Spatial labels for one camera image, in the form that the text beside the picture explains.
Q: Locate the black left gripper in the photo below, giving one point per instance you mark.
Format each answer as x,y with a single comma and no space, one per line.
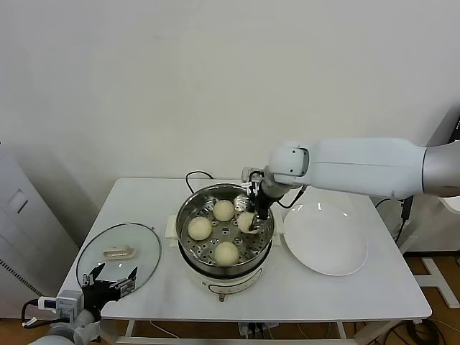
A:
100,295

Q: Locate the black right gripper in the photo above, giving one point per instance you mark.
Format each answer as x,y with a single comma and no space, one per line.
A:
264,205

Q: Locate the white steamed baozi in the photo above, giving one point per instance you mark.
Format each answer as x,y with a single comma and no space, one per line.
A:
224,210
200,228
246,223
226,253

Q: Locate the glass pot lid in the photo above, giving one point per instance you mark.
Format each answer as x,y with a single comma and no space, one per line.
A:
143,244

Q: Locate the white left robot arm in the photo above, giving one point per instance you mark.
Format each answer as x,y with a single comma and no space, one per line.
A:
64,334

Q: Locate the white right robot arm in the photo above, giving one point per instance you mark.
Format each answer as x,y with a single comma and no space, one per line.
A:
359,165

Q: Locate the steel steamer pot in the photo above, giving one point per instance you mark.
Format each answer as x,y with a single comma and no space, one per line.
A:
201,251

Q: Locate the cream electric cooker base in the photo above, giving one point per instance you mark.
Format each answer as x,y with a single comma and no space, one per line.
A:
230,284

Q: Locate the white round plate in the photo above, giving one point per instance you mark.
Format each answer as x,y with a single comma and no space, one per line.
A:
323,240

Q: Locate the white metal cabinet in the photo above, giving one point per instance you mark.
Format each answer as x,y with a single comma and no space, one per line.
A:
21,251

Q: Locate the white power strip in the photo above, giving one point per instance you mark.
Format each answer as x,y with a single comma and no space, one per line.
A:
257,328

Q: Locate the black power adapter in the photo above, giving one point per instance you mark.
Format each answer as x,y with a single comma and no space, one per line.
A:
407,209

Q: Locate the open laptop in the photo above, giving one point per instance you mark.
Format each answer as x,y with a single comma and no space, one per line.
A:
456,131

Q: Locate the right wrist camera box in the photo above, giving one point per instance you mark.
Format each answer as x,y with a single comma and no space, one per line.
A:
251,176

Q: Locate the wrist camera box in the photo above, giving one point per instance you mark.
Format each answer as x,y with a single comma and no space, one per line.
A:
251,176
68,302

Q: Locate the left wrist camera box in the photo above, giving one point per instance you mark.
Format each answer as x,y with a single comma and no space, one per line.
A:
68,302

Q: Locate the white table frame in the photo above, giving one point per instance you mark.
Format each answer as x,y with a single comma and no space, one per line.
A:
341,330

